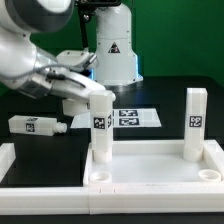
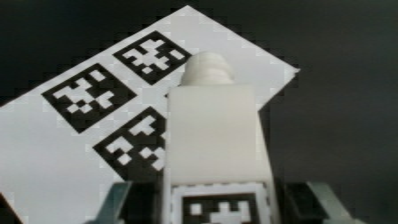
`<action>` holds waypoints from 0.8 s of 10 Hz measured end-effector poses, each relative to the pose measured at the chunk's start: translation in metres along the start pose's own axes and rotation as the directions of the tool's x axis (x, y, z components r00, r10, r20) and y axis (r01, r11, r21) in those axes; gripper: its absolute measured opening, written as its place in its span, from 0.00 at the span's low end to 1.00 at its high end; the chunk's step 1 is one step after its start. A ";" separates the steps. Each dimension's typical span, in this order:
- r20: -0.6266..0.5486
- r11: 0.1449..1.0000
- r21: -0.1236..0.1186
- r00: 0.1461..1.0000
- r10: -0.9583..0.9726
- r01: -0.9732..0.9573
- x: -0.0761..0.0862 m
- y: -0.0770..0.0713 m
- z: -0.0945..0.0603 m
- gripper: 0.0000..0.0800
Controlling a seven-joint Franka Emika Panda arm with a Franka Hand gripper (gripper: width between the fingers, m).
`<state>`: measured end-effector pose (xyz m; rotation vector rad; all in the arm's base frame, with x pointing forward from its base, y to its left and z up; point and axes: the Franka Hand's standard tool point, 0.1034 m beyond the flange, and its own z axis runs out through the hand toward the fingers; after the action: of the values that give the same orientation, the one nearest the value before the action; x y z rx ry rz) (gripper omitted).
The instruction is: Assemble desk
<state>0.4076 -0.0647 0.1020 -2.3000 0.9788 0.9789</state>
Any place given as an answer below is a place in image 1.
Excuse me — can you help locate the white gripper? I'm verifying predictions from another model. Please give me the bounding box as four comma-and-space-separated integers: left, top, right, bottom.
49, 49, 117, 104

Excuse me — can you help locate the white desk top tray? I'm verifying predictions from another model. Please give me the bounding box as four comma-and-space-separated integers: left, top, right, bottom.
81, 139, 224, 188

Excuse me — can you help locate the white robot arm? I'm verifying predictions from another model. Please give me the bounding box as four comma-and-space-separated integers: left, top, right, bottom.
0, 0, 143, 102

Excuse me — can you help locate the white marker sheet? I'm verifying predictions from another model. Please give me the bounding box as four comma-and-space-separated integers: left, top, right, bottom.
71, 108, 161, 129

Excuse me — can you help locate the black cable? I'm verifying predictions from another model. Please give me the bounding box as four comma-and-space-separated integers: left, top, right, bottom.
0, 64, 88, 88

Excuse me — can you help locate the black camera pole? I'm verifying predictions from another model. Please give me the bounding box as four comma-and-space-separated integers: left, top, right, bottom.
75, 0, 121, 50

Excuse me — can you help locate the white left wall block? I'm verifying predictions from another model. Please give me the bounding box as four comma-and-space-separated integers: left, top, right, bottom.
0, 143, 16, 182

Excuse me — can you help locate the white wall block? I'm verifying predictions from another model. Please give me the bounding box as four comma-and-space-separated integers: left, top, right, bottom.
0, 143, 16, 182
203, 140, 224, 176

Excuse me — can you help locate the white obstacle wall bar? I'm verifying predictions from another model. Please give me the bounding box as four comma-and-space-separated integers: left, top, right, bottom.
0, 183, 224, 215

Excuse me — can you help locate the white right wall block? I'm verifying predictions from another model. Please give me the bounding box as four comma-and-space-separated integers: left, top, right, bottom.
203, 140, 224, 176

